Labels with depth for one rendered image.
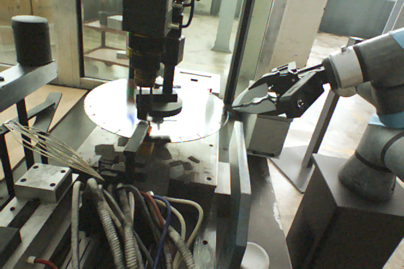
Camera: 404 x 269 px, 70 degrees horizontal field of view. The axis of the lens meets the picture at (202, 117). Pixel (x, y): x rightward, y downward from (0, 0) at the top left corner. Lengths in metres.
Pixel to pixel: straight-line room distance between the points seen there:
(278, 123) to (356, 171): 0.25
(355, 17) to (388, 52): 9.91
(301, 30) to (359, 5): 6.65
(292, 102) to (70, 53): 0.92
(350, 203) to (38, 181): 0.75
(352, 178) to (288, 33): 3.07
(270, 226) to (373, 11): 10.16
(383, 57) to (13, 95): 0.62
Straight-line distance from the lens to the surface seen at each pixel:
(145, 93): 0.57
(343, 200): 0.89
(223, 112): 0.69
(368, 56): 0.60
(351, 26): 10.53
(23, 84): 0.57
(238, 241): 0.39
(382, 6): 10.77
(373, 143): 0.89
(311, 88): 0.58
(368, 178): 0.93
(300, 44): 3.97
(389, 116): 0.68
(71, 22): 1.20
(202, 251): 0.62
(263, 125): 0.88
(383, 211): 0.93
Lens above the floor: 1.25
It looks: 27 degrees down
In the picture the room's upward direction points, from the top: 9 degrees clockwise
